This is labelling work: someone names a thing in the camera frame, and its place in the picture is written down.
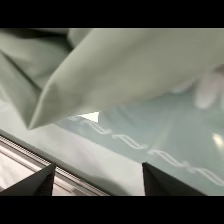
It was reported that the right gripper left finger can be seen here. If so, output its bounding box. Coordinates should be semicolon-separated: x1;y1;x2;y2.
0;162;57;197

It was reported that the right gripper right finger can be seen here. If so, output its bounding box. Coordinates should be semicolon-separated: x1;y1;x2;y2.
141;161;206;197

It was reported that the pale green shirt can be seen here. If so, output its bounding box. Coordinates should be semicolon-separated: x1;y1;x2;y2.
0;27;224;131

